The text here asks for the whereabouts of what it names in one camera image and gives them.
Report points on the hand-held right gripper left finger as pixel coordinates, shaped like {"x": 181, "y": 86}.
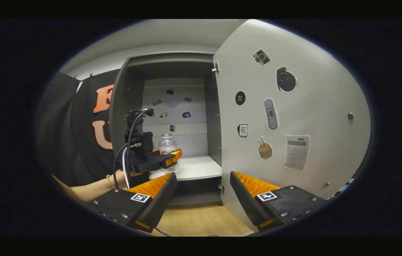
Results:
{"x": 158, "y": 199}

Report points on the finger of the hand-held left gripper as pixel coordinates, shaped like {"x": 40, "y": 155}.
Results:
{"x": 151, "y": 164}

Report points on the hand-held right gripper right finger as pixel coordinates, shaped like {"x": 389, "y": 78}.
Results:
{"x": 247, "y": 201}

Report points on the clear plastic bottle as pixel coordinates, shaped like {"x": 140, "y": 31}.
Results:
{"x": 167, "y": 144}

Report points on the white cabinet door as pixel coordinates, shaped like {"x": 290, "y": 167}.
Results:
{"x": 311, "y": 106}

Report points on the dark grey cabinet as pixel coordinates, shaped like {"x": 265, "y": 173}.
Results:
{"x": 117, "y": 106}

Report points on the black backdrop cloth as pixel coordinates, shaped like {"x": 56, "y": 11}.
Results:
{"x": 80, "y": 124}

